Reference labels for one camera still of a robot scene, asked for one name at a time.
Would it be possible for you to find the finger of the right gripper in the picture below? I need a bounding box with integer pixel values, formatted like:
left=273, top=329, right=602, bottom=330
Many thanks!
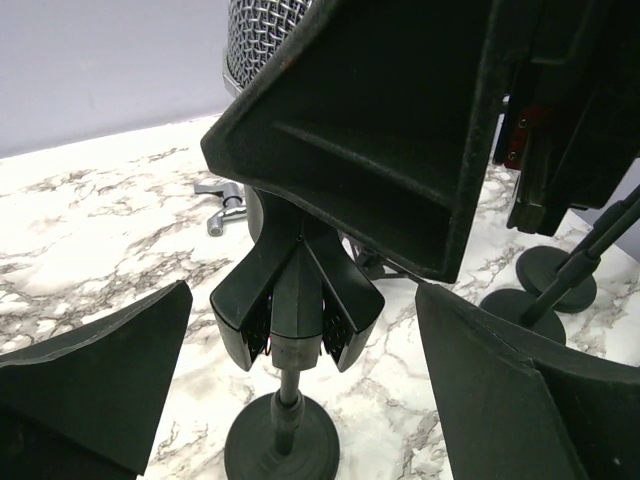
left=494, top=1, right=639, bottom=236
left=199, top=0, right=541, bottom=285

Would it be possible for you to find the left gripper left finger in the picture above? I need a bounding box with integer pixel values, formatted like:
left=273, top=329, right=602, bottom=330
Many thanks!
left=1, top=281, right=193, bottom=479

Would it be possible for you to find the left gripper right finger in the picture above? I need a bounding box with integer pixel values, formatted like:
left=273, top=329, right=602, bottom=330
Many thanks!
left=415, top=283, right=639, bottom=480

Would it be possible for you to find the grey mesh microphone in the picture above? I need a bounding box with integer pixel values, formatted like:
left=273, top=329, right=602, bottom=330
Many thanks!
left=222, top=0, right=312, bottom=97

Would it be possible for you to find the black round-base mic stand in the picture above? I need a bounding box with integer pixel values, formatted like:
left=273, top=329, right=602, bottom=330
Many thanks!
left=210, top=188, right=385, bottom=479

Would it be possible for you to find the black stand of pink microphone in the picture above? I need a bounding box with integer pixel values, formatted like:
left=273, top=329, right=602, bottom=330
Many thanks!
left=480, top=189, right=639, bottom=344

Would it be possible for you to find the black stand of white microphone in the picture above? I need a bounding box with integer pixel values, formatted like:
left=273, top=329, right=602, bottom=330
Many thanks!
left=516, top=245, right=597, bottom=314

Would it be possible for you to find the chrome faucet tap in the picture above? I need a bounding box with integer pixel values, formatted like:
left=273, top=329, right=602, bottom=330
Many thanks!
left=194, top=182, right=247, bottom=237

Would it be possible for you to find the black tripod shock-mount stand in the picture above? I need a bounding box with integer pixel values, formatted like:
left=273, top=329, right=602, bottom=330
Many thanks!
left=342, top=235, right=421, bottom=283

